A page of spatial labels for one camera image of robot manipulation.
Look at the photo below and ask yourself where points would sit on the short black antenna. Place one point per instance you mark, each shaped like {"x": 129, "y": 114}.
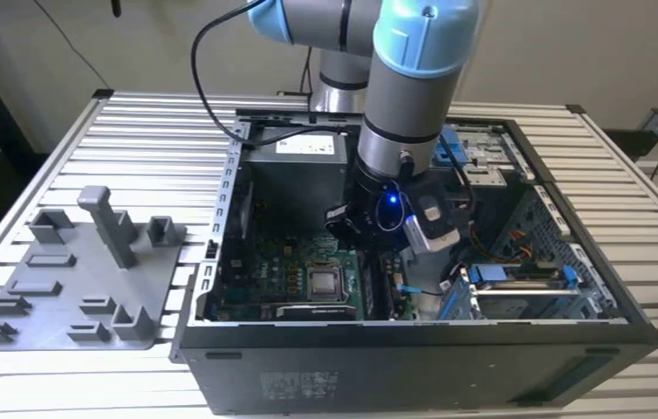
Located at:
{"x": 117, "y": 8}

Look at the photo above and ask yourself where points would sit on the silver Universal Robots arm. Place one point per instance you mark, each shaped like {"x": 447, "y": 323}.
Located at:
{"x": 410, "y": 109}

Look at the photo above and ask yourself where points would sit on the black graphics card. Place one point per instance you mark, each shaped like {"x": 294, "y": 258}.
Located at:
{"x": 317, "y": 313}

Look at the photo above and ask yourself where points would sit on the grey metal drive cage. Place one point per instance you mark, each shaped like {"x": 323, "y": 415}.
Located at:
{"x": 489, "y": 178}

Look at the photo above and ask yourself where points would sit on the hard disk in blue carrier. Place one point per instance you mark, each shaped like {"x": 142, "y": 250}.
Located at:
{"x": 489, "y": 274}

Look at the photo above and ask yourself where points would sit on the blue plastic drive carrier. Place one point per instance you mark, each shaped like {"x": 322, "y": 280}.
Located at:
{"x": 454, "y": 155}

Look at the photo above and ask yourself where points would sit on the black box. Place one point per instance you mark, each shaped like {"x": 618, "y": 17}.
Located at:
{"x": 632, "y": 142}

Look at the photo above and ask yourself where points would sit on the black table corner cap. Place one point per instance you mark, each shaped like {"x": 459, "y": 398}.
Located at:
{"x": 577, "y": 109}
{"x": 103, "y": 93}

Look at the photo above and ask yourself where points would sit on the green motherboard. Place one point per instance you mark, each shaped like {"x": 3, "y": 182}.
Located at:
{"x": 270, "y": 270}

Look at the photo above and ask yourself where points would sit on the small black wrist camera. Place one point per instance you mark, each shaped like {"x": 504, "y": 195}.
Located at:
{"x": 337, "y": 220}

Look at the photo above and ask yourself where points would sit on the grey power supply unit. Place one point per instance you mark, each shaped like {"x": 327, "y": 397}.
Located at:
{"x": 297, "y": 192}

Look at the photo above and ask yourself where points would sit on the black open PC case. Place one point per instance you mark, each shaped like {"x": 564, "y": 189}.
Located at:
{"x": 363, "y": 371}

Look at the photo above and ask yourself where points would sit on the grey plastic parts rack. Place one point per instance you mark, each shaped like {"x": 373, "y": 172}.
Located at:
{"x": 90, "y": 279}

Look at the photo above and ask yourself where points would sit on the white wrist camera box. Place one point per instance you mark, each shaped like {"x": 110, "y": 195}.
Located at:
{"x": 433, "y": 231}

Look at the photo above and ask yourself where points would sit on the silver CPU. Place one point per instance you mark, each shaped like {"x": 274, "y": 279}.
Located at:
{"x": 326, "y": 283}

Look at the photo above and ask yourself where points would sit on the metal CPU socket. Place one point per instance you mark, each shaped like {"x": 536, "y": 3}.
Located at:
{"x": 326, "y": 265}

